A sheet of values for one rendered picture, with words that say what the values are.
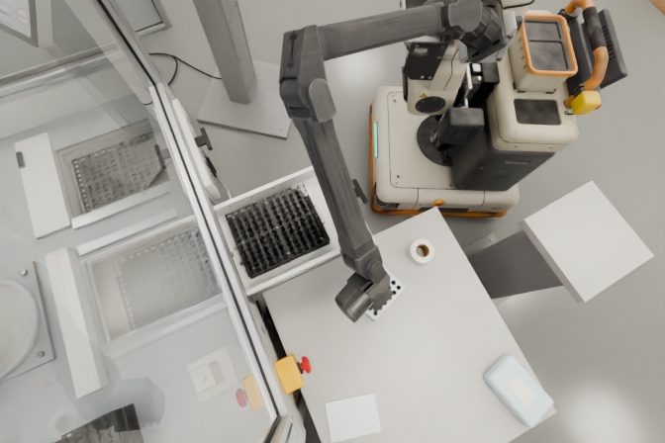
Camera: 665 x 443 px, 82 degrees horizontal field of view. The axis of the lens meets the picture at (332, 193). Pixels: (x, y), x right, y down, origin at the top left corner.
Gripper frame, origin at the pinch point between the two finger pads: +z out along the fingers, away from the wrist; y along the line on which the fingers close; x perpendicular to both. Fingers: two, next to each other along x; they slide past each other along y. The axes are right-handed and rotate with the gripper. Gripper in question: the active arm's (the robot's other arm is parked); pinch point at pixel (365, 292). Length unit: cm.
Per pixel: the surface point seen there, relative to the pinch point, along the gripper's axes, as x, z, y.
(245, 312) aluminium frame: -25.3, -16.9, -15.0
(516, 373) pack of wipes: 13.7, 1.0, 40.9
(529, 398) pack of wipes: 11.6, 1.1, 46.7
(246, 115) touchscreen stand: 36, 74, -111
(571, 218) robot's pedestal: 63, 3, 29
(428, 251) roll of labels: 21.4, 0.4, 4.6
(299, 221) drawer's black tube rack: -1.2, -9.1, -24.7
